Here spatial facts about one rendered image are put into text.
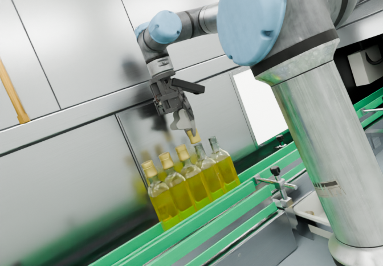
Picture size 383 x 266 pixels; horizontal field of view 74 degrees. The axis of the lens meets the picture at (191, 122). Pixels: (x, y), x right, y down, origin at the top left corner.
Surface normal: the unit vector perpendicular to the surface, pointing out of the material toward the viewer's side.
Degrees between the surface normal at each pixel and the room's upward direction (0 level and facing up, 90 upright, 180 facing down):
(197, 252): 90
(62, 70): 90
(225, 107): 90
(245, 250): 90
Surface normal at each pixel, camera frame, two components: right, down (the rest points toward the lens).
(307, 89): -0.37, 0.17
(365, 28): -0.83, 0.37
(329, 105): -0.07, 0.04
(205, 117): 0.42, -0.06
